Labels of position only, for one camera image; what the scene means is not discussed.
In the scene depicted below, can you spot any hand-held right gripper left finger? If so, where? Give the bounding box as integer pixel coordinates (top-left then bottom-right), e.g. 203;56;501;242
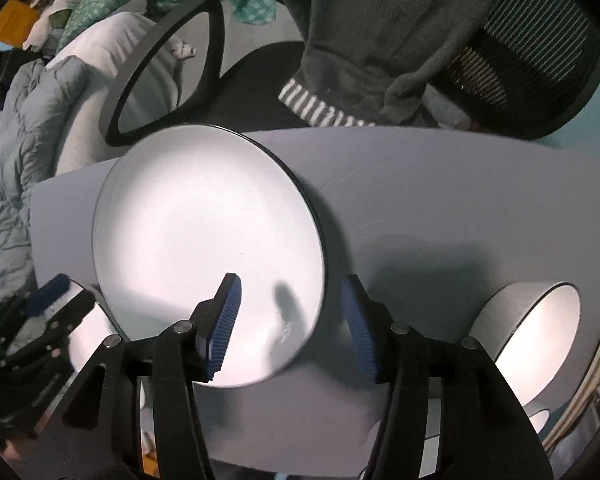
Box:
30;272;243;480

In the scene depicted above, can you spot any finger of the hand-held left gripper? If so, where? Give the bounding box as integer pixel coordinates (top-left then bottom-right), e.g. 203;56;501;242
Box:
30;287;97;361
0;273;70;331

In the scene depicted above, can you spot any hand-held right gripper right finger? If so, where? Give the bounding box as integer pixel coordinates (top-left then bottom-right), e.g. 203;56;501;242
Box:
340;274;552;480

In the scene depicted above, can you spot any small white plate stack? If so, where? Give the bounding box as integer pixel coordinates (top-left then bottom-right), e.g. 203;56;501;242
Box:
55;282;127;378

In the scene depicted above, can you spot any white plate black rim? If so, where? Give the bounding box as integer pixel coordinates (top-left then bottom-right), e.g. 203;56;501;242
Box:
91;124;327;389

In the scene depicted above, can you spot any white bowl black rim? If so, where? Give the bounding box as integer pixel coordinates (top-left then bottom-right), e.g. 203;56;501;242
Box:
524;406;552;437
469;280;581;407

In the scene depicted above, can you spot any grey puffer jacket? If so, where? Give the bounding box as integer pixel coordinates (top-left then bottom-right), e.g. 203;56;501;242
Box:
0;54;92;303

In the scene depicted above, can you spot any white pillow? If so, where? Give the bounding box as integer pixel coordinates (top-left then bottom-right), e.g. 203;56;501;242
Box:
54;10;198;177

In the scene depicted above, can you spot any beige ribbed board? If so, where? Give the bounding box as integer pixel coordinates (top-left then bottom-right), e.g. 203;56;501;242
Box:
544;319;600;458

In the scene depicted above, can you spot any white crumpled cloth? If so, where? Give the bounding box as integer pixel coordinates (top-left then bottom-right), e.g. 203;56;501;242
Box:
22;0;77;52

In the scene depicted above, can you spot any dark grey fleece garment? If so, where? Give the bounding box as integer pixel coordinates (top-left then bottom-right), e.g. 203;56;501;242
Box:
272;0;523;128

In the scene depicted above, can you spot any black mesh office chair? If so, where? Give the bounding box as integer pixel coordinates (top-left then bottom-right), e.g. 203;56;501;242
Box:
100;0;600;147

